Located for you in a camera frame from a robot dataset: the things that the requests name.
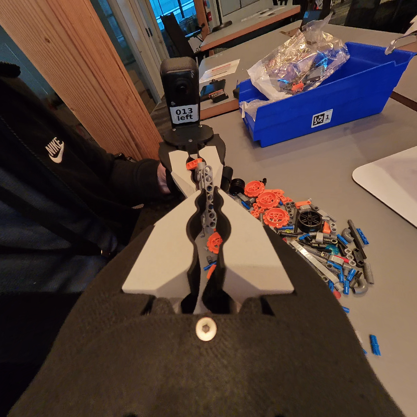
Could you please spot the pile of building pieces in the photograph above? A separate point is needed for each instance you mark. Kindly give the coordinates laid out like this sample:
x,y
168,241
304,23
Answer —
x,y
325,254

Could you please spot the long blue pin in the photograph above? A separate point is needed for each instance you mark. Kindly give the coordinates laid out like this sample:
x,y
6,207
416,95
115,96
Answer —
x,y
374,343

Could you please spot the white paper sheet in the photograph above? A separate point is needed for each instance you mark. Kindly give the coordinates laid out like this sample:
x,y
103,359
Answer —
x,y
216,70

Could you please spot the grey perforated thin beam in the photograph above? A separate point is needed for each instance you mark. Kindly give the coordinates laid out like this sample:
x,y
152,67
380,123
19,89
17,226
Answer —
x,y
208,208

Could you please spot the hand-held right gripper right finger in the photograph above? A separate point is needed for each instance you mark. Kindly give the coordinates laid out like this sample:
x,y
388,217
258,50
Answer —
x,y
257,260

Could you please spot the orange connector piece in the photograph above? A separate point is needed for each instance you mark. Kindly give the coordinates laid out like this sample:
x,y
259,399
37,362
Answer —
x,y
194,163

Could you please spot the small black case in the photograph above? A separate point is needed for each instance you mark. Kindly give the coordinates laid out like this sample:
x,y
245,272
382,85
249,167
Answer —
x,y
218,95

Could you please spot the wooden pillar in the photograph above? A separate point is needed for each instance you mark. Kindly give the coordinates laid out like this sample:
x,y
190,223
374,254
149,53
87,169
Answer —
x,y
81,81

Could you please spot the black spoked wheel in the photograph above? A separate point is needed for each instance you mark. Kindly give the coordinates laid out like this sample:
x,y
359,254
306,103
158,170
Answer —
x,y
309,220

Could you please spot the blue shirt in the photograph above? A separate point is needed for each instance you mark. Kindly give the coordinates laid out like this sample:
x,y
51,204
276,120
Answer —
x,y
32,234

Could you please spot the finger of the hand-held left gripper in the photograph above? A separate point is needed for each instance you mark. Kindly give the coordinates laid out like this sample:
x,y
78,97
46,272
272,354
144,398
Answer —
x,y
213,156
180,172

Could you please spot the black office chair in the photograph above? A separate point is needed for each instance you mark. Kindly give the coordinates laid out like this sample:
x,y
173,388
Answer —
x,y
177,35

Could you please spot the white book stand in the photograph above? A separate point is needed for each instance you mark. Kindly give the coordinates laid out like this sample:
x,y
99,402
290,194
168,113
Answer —
x,y
391,182

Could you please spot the person's left hand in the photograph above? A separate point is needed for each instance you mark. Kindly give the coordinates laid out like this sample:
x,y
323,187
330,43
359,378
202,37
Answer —
x,y
162,177

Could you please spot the small black wheel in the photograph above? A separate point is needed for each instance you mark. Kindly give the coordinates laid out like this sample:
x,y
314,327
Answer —
x,y
236,185

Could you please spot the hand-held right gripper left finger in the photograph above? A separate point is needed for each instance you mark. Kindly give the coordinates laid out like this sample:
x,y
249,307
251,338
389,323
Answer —
x,y
156,260

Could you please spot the person's left forearm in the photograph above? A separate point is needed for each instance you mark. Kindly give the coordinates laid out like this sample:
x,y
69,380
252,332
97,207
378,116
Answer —
x,y
140,182

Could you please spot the orange gear wheel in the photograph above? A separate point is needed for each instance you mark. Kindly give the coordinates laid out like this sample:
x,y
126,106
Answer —
x,y
215,242
267,199
276,216
254,189

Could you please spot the clear plastic bag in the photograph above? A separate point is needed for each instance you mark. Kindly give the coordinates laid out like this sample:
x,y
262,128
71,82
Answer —
x,y
303,62

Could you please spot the black blue electronic board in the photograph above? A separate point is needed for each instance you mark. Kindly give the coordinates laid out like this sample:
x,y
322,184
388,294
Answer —
x,y
208,86

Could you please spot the blue storage bin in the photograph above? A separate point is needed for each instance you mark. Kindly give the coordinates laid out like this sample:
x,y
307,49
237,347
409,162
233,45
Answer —
x,y
325,104

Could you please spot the red fire extinguisher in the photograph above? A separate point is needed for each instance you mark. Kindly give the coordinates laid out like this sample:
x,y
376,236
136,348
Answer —
x,y
205,8

